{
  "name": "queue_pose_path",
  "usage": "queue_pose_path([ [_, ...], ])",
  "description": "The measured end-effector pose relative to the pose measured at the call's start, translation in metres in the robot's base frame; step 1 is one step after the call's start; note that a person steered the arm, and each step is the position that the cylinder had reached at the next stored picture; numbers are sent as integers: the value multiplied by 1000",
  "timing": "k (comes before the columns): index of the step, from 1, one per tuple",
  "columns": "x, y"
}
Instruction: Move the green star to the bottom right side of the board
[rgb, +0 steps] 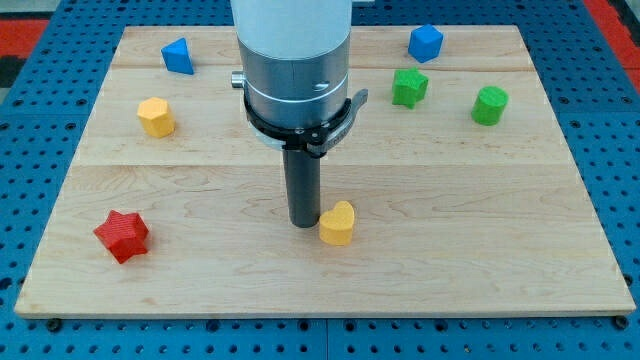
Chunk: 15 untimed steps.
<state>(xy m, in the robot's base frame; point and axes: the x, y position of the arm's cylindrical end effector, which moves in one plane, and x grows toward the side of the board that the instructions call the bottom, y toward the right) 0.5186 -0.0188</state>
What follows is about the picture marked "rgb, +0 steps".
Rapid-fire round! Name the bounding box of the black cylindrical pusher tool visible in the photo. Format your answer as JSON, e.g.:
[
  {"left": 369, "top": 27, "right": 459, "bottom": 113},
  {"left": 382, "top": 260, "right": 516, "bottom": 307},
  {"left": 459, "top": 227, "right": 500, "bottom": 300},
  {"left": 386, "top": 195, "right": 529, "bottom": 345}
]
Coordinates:
[{"left": 283, "top": 150, "right": 321, "bottom": 228}]

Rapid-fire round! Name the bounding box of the blue cube block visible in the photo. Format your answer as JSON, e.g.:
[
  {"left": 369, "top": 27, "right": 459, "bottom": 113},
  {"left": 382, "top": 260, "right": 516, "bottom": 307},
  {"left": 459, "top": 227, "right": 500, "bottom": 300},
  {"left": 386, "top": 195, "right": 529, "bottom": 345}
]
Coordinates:
[{"left": 408, "top": 24, "right": 444, "bottom": 63}]

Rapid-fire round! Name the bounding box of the red star block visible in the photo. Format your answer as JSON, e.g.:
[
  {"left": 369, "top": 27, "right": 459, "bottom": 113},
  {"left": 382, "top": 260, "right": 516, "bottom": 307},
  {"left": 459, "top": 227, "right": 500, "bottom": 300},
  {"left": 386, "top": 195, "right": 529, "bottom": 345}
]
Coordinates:
[{"left": 93, "top": 210, "right": 149, "bottom": 264}]

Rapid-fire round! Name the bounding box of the yellow heart block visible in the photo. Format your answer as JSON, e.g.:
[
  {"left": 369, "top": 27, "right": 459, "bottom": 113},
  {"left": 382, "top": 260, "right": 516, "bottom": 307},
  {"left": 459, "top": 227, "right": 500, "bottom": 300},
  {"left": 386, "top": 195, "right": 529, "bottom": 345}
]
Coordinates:
[{"left": 319, "top": 201, "right": 355, "bottom": 246}]

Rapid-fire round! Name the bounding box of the yellow hexagonal block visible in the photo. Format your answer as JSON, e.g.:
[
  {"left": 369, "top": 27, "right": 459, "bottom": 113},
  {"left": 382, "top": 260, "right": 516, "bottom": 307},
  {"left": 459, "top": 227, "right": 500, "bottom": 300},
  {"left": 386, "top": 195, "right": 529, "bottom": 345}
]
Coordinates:
[{"left": 137, "top": 97, "right": 175, "bottom": 138}]

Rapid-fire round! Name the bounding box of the green cylinder block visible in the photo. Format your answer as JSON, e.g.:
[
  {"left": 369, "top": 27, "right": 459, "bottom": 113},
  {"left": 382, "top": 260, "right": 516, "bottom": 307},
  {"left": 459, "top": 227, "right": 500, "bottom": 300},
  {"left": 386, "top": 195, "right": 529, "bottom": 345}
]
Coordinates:
[{"left": 471, "top": 86, "right": 509, "bottom": 126}]

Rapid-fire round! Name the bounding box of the light wooden board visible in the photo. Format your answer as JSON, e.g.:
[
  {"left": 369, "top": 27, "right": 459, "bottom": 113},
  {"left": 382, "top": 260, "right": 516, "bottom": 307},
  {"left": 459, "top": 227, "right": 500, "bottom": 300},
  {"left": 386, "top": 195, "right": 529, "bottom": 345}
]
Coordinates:
[{"left": 15, "top": 25, "right": 636, "bottom": 319}]

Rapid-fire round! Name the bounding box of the green star block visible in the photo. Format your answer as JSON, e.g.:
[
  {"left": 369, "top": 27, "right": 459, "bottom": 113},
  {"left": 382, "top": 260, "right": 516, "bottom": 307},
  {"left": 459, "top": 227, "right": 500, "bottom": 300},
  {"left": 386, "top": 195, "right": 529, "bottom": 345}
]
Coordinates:
[{"left": 392, "top": 68, "right": 429, "bottom": 109}]

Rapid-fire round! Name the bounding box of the black tool clamp ring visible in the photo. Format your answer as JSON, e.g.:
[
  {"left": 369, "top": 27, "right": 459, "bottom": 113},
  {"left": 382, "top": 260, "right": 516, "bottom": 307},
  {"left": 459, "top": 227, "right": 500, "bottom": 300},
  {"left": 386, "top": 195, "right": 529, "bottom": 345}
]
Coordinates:
[{"left": 243, "top": 88, "right": 370, "bottom": 159}]

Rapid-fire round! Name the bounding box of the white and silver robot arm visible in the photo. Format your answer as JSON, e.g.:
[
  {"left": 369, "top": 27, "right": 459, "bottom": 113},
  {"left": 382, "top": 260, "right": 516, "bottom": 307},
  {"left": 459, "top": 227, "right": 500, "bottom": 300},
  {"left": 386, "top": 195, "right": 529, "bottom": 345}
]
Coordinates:
[{"left": 230, "top": 0, "right": 353, "bottom": 150}]

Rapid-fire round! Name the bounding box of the blue triangular prism block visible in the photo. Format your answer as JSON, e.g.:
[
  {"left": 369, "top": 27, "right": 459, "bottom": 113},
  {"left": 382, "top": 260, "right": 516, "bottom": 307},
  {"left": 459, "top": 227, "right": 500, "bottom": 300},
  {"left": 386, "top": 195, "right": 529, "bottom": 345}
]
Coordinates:
[{"left": 161, "top": 38, "right": 194, "bottom": 75}]

